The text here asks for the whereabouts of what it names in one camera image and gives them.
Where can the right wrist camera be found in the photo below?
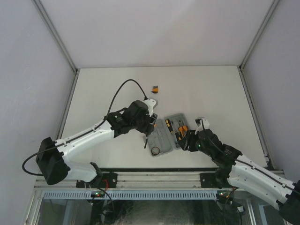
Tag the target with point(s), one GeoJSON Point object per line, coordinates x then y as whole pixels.
{"type": "Point", "coordinates": [202, 124]}

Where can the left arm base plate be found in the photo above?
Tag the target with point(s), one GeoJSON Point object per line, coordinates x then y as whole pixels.
{"type": "Point", "coordinates": [108, 180]}

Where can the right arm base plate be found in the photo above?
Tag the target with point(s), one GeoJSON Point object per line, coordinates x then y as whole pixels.
{"type": "Point", "coordinates": [209, 180]}

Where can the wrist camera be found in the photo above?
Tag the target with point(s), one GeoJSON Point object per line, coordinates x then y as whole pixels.
{"type": "Point", "coordinates": [151, 104]}
{"type": "Point", "coordinates": [202, 124]}

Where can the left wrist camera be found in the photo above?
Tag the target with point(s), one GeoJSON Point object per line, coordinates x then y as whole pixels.
{"type": "Point", "coordinates": [151, 104]}

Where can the orange black pliers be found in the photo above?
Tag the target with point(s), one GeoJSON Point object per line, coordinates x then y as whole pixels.
{"type": "Point", "coordinates": [182, 128]}

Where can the grey plastic tool case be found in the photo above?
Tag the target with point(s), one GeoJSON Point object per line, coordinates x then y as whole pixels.
{"type": "Point", "coordinates": [162, 138]}

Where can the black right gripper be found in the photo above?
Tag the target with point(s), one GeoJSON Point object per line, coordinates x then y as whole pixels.
{"type": "Point", "coordinates": [191, 136]}

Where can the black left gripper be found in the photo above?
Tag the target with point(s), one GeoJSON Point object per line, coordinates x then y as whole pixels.
{"type": "Point", "coordinates": [149, 126]}

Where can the aluminium front rail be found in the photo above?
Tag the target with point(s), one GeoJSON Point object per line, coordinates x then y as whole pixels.
{"type": "Point", "coordinates": [185, 180]}

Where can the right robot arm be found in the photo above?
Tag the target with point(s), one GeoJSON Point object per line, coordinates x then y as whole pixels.
{"type": "Point", "coordinates": [237, 170]}

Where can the screwdriver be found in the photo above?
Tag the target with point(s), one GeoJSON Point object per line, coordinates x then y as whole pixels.
{"type": "Point", "coordinates": [169, 125]}
{"type": "Point", "coordinates": [179, 139]}

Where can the grey slotted cable duct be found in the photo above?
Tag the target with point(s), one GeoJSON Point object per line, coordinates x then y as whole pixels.
{"type": "Point", "coordinates": [133, 195]}

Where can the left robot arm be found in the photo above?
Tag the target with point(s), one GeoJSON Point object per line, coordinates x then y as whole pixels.
{"type": "Point", "coordinates": [55, 158]}

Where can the orange hex key set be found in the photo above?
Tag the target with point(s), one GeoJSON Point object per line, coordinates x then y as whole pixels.
{"type": "Point", "coordinates": [154, 89]}

